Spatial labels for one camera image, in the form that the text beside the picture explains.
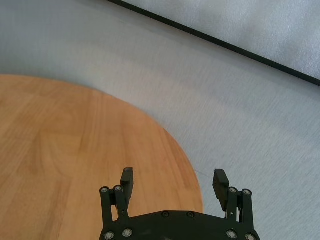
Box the white wall panel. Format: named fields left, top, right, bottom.
left=122, top=0, right=320, bottom=81

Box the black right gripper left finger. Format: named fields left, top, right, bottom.
left=99, top=167, right=135, bottom=227

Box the black wall trim strip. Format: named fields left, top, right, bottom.
left=106, top=0, right=320, bottom=88

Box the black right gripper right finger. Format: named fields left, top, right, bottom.
left=212, top=169, right=257, bottom=230

